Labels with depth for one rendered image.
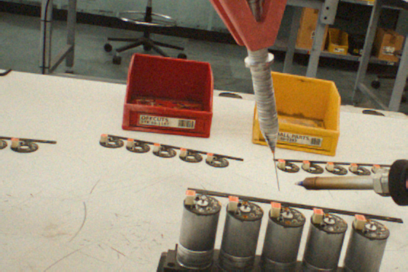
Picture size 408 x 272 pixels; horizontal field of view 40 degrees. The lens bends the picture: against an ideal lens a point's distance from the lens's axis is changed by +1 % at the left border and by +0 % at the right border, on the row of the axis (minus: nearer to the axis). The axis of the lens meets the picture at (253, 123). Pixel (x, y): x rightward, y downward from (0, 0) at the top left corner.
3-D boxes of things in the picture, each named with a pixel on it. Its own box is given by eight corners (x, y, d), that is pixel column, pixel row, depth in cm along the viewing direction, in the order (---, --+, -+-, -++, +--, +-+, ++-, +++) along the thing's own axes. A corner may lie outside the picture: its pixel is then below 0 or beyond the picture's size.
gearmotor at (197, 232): (209, 282, 37) (220, 214, 35) (172, 277, 37) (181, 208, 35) (212, 261, 39) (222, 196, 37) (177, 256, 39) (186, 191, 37)
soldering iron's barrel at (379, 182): (300, 198, 34) (393, 200, 29) (296, 173, 33) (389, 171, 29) (315, 193, 35) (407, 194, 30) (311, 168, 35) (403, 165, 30)
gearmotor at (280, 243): (293, 294, 37) (307, 227, 35) (256, 289, 37) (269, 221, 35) (290, 272, 39) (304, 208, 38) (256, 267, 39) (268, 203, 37)
